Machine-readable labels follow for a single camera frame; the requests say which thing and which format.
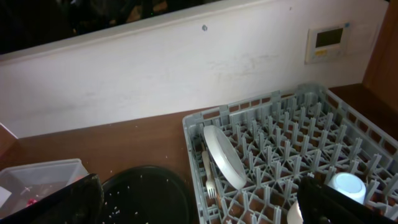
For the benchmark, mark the grey dishwasher rack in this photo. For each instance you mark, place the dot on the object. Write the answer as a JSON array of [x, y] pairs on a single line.
[[282, 137]]

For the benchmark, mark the white plastic fork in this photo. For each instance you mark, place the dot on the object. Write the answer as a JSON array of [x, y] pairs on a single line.
[[210, 182]]

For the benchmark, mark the white cup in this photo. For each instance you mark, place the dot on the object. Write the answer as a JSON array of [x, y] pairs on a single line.
[[294, 215]]

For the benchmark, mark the wall thermostat panel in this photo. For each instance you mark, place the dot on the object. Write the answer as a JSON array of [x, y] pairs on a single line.
[[327, 43]]

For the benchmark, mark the light blue cup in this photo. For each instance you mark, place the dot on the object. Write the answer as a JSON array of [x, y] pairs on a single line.
[[349, 185]]

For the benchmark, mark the round black serving tray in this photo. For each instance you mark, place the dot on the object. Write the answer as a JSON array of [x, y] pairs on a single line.
[[146, 194]]

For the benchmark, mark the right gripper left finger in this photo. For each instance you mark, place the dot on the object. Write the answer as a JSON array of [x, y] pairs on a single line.
[[79, 202]]

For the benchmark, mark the red snack wrapper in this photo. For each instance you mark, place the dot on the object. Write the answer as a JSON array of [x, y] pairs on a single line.
[[31, 202]]

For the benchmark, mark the white round plate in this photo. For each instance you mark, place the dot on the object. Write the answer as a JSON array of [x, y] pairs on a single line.
[[225, 156]]

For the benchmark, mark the clear plastic bin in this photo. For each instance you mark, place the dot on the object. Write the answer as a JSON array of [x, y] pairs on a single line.
[[39, 180]]

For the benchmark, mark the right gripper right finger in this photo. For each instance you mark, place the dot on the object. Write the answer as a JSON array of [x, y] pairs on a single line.
[[320, 203]]

